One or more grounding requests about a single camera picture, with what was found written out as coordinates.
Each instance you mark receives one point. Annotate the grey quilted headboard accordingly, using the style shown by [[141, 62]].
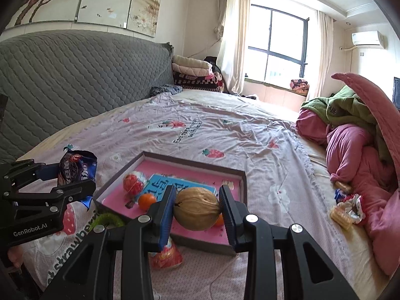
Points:
[[78, 78]]

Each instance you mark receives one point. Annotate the small blue snack packet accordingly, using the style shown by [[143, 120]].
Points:
[[340, 195]]

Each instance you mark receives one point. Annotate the person's left hand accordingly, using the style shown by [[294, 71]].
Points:
[[15, 256]]

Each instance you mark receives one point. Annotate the orange mandarin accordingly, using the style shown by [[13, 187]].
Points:
[[219, 221], [147, 202]]

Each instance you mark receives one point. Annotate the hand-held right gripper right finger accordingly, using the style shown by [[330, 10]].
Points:
[[225, 215]]

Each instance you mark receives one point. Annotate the pink folded blanket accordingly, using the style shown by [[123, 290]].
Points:
[[192, 71]]

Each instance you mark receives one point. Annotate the dark blue patterned cloth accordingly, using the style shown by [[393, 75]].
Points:
[[165, 89]]

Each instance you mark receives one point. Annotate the shallow grey cardboard box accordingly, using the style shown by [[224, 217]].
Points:
[[187, 242]]

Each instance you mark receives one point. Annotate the cream folded blanket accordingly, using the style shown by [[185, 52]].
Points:
[[192, 62]]

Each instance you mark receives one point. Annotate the black framed window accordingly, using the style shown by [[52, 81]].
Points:
[[281, 50]]

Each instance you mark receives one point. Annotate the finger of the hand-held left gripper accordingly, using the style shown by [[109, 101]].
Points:
[[50, 172], [78, 190]]

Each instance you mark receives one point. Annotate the colourful bag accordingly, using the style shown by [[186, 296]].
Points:
[[299, 86]]

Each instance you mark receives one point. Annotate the cream curtain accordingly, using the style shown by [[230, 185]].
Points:
[[321, 56], [234, 43]]

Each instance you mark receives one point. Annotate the pink quilt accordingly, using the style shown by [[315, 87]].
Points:
[[353, 156]]

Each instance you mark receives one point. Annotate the red white snack packet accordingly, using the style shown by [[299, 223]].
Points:
[[132, 182]]

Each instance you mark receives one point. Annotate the dark patterned folded blanket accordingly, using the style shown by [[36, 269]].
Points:
[[197, 82]]

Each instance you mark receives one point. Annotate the brown walnut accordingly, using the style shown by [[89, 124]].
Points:
[[197, 209]]

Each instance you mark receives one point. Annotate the brown bread roll packet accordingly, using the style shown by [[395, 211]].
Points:
[[341, 185]]

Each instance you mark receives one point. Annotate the floral wall painting panel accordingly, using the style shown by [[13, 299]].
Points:
[[47, 0], [106, 0], [147, 6]]

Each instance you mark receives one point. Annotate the black screen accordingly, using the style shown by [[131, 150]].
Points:
[[396, 90]]

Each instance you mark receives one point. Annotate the green garment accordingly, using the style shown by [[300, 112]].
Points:
[[337, 106]]

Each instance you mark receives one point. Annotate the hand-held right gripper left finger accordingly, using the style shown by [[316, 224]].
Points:
[[165, 223]]

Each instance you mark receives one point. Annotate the black clothing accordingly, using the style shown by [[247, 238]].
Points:
[[213, 62]]

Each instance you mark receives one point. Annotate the green fuzzy hair scrunchie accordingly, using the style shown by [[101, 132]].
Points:
[[109, 218]]

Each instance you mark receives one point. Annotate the blue cookie packet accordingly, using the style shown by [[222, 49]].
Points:
[[78, 165]]

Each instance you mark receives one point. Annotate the white air conditioner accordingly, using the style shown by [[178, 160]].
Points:
[[367, 39]]

